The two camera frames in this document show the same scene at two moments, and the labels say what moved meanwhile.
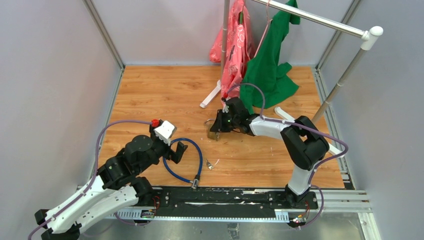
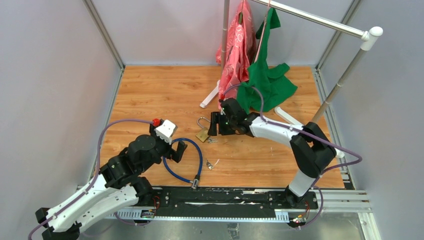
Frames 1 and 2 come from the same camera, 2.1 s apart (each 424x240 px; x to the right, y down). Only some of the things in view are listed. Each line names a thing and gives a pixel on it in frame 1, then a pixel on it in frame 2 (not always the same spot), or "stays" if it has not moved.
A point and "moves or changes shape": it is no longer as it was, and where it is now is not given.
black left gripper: [176, 156] stays
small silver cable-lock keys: [210, 167] stays
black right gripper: [219, 125] stays
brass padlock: [214, 135] moves or changes shape
